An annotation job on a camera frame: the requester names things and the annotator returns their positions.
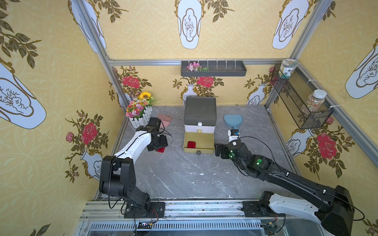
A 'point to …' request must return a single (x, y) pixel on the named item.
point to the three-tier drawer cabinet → (200, 105)
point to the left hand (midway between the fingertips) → (155, 145)
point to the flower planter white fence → (139, 121)
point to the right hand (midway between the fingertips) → (223, 142)
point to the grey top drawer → (200, 119)
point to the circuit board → (144, 224)
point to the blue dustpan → (233, 120)
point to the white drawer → (200, 129)
